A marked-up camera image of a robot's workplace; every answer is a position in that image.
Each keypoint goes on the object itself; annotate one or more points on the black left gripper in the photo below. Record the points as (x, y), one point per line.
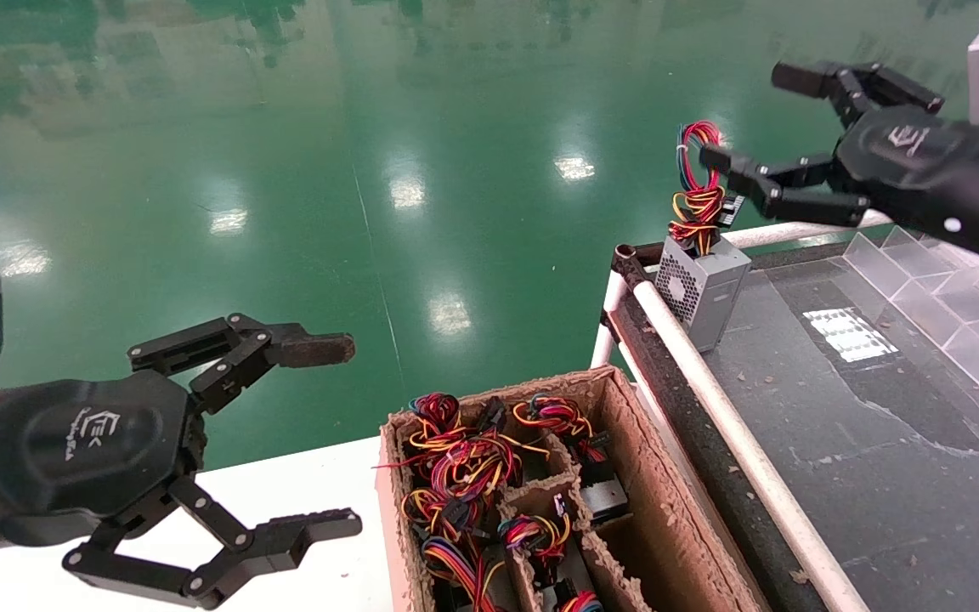
(73, 450)

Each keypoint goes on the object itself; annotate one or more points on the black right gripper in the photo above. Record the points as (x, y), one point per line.
(923, 170)

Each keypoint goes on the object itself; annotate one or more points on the clear acrylic divider rack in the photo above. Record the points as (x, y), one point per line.
(923, 297)

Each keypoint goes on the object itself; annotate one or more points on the black pipe joint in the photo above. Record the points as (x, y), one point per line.
(625, 259)

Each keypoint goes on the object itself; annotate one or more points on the brown divided cardboard box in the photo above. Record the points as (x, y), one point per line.
(685, 561)

